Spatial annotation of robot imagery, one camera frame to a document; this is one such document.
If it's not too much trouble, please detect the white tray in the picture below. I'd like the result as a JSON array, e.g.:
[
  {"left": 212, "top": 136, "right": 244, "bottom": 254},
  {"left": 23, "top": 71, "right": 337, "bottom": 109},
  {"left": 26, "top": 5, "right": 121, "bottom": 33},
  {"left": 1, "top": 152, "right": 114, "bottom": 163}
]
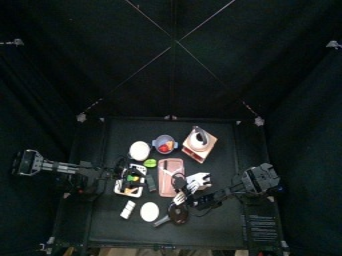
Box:
[{"left": 112, "top": 162, "right": 148, "bottom": 199}]

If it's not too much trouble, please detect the white round plate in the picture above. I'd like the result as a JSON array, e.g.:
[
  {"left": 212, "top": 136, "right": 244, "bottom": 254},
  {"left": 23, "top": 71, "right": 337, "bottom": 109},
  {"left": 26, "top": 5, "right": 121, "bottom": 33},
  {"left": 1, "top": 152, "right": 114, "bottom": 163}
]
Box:
[
  {"left": 138, "top": 201, "right": 160, "bottom": 223},
  {"left": 128, "top": 140, "right": 152, "bottom": 162}
]

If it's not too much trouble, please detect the green toy lime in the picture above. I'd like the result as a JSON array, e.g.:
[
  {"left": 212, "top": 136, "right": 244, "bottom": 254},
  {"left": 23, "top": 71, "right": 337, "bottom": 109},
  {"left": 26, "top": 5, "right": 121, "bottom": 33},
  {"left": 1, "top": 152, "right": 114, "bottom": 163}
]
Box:
[{"left": 141, "top": 158, "right": 158, "bottom": 169}]

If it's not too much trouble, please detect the white kettle with black handle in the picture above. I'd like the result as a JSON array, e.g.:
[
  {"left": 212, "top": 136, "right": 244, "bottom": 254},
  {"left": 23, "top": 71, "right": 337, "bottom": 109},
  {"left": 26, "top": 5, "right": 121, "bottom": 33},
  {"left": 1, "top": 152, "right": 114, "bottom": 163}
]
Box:
[{"left": 186, "top": 126, "right": 210, "bottom": 152}]

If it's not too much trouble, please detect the blue bowl with toy fruit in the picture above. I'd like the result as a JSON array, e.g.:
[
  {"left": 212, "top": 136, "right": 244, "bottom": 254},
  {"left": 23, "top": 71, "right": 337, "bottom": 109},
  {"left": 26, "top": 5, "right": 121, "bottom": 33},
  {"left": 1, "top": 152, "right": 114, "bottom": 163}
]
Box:
[{"left": 150, "top": 133, "right": 180, "bottom": 155}]

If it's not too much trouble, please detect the white block with red dot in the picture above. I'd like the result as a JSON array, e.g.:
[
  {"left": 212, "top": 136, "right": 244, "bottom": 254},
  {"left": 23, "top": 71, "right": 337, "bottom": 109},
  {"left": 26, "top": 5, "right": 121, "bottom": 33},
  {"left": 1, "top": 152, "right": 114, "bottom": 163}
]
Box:
[{"left": 118, "top": 199, "right": 137, "bottom": 221}]

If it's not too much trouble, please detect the dark grey flat bar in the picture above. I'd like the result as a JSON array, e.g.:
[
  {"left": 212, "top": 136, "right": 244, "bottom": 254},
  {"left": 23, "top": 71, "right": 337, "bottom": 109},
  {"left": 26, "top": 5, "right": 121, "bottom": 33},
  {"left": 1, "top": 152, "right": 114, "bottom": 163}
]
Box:
[{"left": 145, "top": 173, "right": 158, "bottom": 193}]

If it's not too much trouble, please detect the pink cutting board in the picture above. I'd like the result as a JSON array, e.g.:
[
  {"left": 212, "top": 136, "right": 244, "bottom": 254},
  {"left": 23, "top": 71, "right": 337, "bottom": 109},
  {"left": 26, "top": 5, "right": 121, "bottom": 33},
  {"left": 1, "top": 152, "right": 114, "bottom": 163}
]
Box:
[{"left": 156, "top": 157, "right": 185, "bottom": 199}]

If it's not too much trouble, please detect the black ring utensil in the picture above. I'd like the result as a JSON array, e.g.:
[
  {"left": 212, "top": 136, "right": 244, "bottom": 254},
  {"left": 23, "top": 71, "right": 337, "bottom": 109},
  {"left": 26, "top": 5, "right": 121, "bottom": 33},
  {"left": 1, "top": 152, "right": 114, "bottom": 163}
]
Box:
[{"left": 169, "top": 172, "right": 188, "bottom": 192}]

